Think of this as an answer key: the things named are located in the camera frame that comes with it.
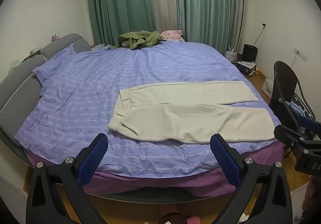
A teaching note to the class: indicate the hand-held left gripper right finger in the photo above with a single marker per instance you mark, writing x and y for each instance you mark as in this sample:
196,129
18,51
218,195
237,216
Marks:
227,161

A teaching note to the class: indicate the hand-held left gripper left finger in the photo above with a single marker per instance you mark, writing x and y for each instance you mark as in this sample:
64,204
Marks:
94,157

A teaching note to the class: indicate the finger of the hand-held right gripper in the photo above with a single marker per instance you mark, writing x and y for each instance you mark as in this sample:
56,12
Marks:
288,136
311,123

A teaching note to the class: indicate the cream pants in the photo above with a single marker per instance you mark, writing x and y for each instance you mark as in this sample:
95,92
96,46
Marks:
188,118

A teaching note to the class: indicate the light blue cloth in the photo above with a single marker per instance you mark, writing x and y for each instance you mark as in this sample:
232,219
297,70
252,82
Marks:
296,113

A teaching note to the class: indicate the black chair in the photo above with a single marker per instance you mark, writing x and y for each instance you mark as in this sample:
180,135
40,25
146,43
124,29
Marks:
282,83

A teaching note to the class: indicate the white plastic bag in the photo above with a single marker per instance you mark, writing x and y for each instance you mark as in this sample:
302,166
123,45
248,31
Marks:
267,88

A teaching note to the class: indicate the yellow toy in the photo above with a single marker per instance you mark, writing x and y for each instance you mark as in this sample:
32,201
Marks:
256,71

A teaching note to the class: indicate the blue cardboard box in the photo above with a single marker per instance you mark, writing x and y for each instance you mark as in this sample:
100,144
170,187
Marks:
244,68

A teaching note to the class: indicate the bed with purple sheet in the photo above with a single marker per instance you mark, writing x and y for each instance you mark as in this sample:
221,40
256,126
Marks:
100,76

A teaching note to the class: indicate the black box appliance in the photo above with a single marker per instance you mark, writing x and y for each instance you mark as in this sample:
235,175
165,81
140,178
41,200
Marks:
250,53

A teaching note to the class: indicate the white tote bag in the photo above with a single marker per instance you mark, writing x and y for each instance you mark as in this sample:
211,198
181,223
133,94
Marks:
232,56

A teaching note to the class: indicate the blue floral pillow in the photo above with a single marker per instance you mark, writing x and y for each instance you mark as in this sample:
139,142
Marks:
55,63

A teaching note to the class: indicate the grey padded headboard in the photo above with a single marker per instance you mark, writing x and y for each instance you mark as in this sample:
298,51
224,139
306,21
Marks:
15,88

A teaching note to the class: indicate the olive green garment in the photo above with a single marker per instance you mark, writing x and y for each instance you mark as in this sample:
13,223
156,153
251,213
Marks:
140,38

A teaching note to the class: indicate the pink printed garment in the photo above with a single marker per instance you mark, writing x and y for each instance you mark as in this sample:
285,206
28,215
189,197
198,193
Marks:
171,35

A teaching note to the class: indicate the dark bed frame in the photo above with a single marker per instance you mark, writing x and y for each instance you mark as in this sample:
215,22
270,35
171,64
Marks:
150,197

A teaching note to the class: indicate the white wall outlet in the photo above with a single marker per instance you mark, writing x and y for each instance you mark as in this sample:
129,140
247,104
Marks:
300,54

